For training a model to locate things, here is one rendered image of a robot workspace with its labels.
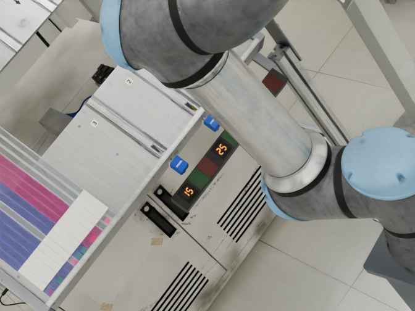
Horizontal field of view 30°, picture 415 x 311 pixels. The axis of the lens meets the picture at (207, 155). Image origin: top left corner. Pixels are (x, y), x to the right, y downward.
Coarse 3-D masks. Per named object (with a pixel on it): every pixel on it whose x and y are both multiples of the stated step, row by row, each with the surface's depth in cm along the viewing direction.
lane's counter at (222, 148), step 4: (220, 140) 153; (216, 144) 153; (220, 144) 153; (224, 144) 153; (212, 148) 153; (216, 148) 153; (220, 148) 153; (224, 148) 153; (228, 148) 153; (216, 152) 153; (220, 152) 153; (224, 152) 153; (228, 152) 153; (220, 156) 153; (224, 156) 153
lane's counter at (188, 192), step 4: (184, 184) 151; (188, 184) 151; (184, 188) 151; (188, 188) 151; (192, 188) 151; (180, 192) 150; (184, 192) 150; (188, 192) 151; (192, 192) 151; (196, 192) 151; (180, 196) 150; (184, 196) 150; (188, 196) 150; (192, 196) 150; (188, 200) 150; (192, 200) 150
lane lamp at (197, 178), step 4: (196, 168) 152; (192, 172) 152; (196, 172) 152; (200, 172) 152; (192, 176) 151; (196, 176) 151; (200, 176) 151; (204, 176) 151; (188, 180) 151; (192, 180) 151; (196, 180) 151; (200, 180) 151; (204, 180) 151; (208, 180) 151; (196, 184) 151; (200, 184) 151; (204, 184) 151; (200, 188) 151
